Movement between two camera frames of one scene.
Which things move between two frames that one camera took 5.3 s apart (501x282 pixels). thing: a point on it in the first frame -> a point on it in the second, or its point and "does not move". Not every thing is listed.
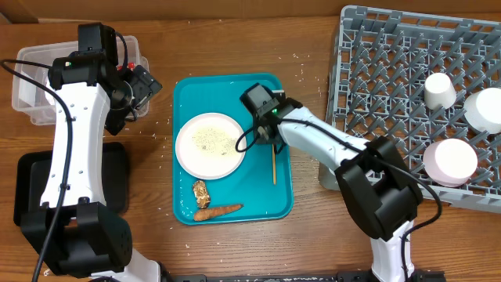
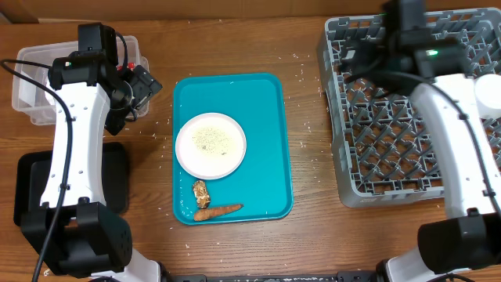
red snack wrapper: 131,66 does not move
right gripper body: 263,139 -> 369,59
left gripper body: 142,86 does not move
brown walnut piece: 201,194 does not move
